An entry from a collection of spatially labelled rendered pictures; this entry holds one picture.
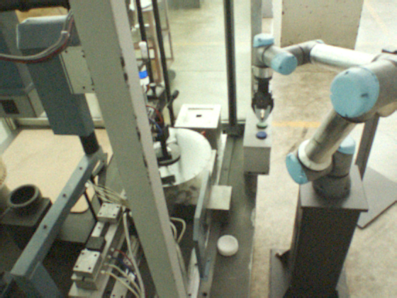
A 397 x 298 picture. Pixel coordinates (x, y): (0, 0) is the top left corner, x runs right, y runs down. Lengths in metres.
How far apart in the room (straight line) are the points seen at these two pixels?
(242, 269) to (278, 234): 1.06
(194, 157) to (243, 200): 0.27
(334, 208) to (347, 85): 0.60
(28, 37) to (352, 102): 0.78
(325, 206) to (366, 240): 0.95
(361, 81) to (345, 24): 3.52
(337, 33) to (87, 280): 3.88
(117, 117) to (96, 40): 0.09
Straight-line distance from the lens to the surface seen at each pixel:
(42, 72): 0.94
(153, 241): 0.52
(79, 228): 1.29
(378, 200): 2.52
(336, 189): 1.39
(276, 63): 1.21
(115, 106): 0.37
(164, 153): 1.17
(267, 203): 2.37
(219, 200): 1.27
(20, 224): 1.25
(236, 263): 1.19
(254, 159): 1.41
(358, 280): 2.12
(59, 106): 0.97
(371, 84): 0.91
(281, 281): 2.02
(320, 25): 4.30
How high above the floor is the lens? 1.75
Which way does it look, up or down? 38 degrees down
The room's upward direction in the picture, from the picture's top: 7 degrees counter-clockwise
